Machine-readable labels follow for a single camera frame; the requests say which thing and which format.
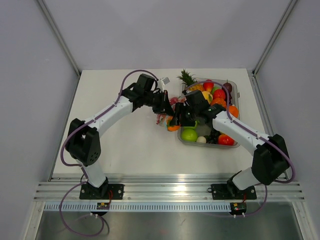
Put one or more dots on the dark grape bunch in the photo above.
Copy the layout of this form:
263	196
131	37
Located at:
213	137

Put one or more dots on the clear zip top bag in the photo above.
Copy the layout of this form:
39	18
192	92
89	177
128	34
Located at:
181	100

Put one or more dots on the red apple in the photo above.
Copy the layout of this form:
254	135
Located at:
208	85

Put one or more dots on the right aluminium frame post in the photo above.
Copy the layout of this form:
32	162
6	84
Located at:
274	36

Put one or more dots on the clear plastic food bin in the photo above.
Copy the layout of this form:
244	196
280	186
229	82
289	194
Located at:
235	100

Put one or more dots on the purple passion fruit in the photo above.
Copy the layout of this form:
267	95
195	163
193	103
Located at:
228	86

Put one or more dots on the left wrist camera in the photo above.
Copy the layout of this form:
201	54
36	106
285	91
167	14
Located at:
162	83

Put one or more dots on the red tomato with leaves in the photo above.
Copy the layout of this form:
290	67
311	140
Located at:
225	140

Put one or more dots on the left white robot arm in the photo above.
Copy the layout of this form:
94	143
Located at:
83	141

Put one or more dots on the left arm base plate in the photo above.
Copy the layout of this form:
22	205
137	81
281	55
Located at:
112	191

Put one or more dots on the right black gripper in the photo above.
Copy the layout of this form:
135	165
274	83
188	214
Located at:
180	108

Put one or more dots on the yellow peach with leaf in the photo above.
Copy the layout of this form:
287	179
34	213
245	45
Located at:
208	96

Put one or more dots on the orange carrot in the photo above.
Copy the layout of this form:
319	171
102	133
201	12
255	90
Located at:
173	100

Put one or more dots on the green apple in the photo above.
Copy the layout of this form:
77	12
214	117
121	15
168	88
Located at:
189	135
195	123

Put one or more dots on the red chili pepper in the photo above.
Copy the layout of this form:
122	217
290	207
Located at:
160	118

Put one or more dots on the green apple front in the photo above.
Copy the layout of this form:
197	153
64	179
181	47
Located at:
189	135

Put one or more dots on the aluminium mounting rail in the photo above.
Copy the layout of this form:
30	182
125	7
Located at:
163	188

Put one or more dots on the orange mini pumpkin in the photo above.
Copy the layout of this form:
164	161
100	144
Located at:
219	101

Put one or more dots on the red pomegranate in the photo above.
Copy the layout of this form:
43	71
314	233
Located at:
219	93

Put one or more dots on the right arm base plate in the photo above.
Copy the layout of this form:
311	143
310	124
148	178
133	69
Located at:
223	191

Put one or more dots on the purple grape bunch top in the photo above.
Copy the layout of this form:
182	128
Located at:
228	99

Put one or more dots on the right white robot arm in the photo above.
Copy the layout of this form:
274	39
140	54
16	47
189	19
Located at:
270	154

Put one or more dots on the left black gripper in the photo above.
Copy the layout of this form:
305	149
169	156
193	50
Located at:
164	107

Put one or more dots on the pineapple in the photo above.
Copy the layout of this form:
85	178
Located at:
188	80

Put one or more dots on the left aluminium frame post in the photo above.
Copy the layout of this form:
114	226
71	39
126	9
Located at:
49	18

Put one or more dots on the aluminium frame post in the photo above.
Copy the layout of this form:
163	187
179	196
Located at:
49	18
274	36

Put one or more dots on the white slotted cable duct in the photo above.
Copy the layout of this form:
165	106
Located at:
201	207

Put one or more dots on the white egg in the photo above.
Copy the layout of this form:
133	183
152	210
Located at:
201	139

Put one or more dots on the large orange fruit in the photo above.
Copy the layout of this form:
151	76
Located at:
233	110

